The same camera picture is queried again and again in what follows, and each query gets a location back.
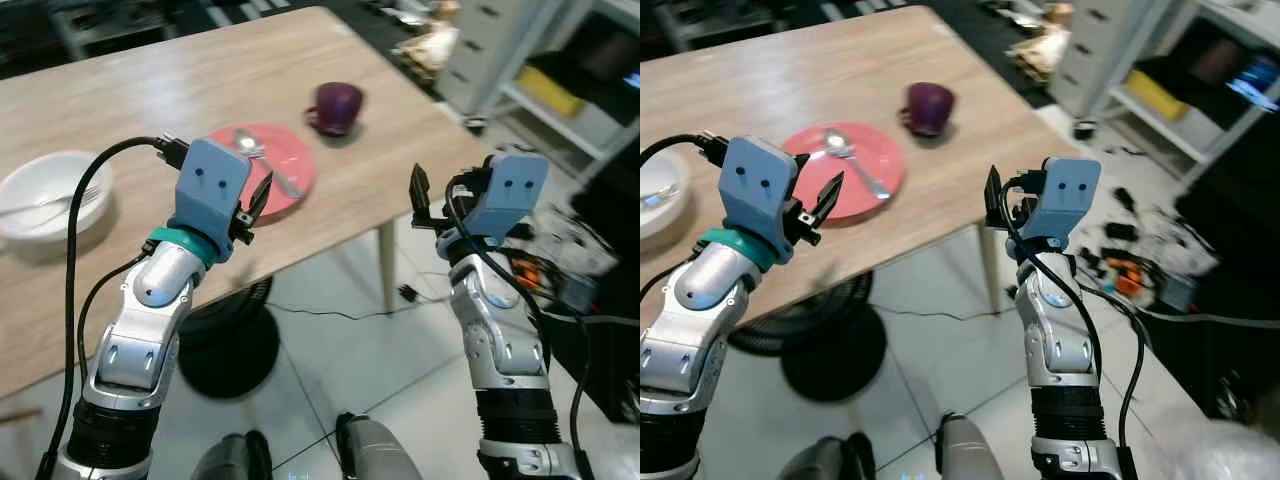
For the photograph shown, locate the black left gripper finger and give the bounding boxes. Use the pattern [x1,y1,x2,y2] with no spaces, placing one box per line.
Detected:
[245,172,274,223]
[812,172,844,223]

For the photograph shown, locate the silver metal spoon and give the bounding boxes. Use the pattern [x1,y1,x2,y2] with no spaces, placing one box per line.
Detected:
[235,130,304,199]
[825,130,892,200]

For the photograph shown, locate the light wooden table leg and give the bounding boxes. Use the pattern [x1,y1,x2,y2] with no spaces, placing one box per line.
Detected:
[978,225,1002,313]
[377,222,399,313]

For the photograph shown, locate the pink round plate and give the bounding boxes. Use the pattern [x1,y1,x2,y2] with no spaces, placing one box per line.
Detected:
[783,123,906,221]
[207,123,318,218]

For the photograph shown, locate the orange black device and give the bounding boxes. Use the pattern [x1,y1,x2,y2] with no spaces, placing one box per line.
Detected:
[505,255,546,296]
[1105,255,1146,296]

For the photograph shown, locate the purple mug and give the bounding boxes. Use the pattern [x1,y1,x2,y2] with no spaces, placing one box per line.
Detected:
[898,82,957,138]
[305,82,365,137]

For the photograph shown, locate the black round floor stand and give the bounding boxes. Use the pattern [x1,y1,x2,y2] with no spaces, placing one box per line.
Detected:
[728,270,888,403]
[178,275,283,399]

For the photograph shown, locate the white bowl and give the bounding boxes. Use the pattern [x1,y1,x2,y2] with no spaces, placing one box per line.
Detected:
[0,150,114,244]
[640,150,691,239]

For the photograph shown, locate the beige crumpled bag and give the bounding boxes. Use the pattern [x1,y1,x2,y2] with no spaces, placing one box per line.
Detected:
[395,3,463,79]
[1005,3,1073,79]

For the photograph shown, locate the white shelf unit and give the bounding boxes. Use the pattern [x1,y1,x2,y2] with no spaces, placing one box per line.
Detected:
[440,0,641,151]
[1050,0,1280,186]

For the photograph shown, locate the yellow box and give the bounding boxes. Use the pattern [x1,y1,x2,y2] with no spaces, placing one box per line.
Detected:
[1125,68,1191,121]
[517,65,586,118]

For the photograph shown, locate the grey robot right leg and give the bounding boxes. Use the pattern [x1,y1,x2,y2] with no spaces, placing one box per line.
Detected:
[935,412,1011,480]
[335,412,421,480]

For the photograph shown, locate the clear plastic bag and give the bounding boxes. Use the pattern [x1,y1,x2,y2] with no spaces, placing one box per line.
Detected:
[1170,420,1280,480]

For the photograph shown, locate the grey-blue left wrist camera mount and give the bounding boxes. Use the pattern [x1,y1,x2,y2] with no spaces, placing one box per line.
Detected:
[720,135,798,251]
[172,138,253,253]

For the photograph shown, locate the grey-blue wrist camera mount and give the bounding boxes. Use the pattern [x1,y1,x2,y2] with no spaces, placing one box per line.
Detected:
[1020,157,1102,241]
[172,138,253,253]
[720,135,798,251]
[467,153,550,247]

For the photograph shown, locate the grey-blue right wrist camera mount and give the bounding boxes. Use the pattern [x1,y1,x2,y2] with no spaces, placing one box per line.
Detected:
[467,153,550,247]
[1020,157,1102,241]

